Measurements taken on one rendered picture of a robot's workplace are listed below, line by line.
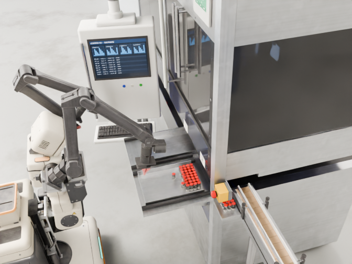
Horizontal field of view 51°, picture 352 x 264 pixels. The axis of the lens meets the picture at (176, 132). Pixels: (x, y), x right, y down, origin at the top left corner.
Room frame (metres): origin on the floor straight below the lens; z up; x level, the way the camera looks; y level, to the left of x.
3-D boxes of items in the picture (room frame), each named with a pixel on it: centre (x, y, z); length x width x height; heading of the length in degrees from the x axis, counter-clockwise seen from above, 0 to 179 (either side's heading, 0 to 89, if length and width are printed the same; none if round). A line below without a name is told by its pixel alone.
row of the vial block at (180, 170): (1.55, -0.03, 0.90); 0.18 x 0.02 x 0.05; 13
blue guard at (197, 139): (2.39, 0.05, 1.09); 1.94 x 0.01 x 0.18; 14
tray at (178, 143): (1.88, 0.02, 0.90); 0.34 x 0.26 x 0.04; 104
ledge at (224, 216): (1.33, -0.28, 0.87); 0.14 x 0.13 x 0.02; 104
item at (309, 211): (2.51, -0.43, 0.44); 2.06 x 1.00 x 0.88; 14
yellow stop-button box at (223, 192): (1.34, -0.23, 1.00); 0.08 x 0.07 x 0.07; 104
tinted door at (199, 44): (1.66, -0.14, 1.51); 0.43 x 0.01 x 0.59; 14
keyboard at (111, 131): (2.16, 0.38, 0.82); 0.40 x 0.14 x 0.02; 93
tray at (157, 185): (1.53, 0.05, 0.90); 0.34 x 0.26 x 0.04; 103
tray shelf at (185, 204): (1.70, 0.05, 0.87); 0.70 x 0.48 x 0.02; 14
